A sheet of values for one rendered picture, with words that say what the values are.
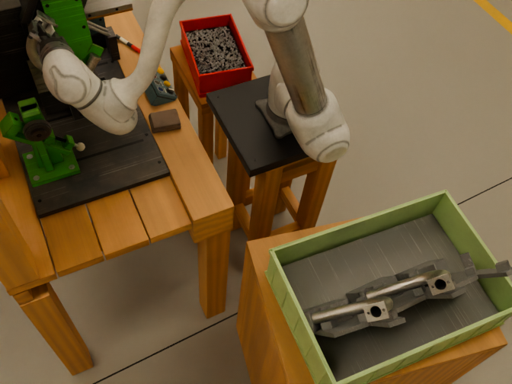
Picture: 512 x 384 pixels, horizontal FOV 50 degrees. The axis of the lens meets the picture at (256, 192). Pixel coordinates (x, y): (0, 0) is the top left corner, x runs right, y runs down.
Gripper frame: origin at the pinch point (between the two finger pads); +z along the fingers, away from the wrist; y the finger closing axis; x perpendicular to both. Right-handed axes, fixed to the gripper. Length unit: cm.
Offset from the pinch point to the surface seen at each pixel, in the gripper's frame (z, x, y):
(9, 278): -51, 53, -10
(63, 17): 4.1, -4.5, -4.8
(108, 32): 22.3, -3.8, -27.0
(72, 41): 4.2, 0.8, -11.2
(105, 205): -33, 32, -32
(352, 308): -99, 0, -68
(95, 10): 16.7, -9.2, -16.7
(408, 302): -104, -10, -78
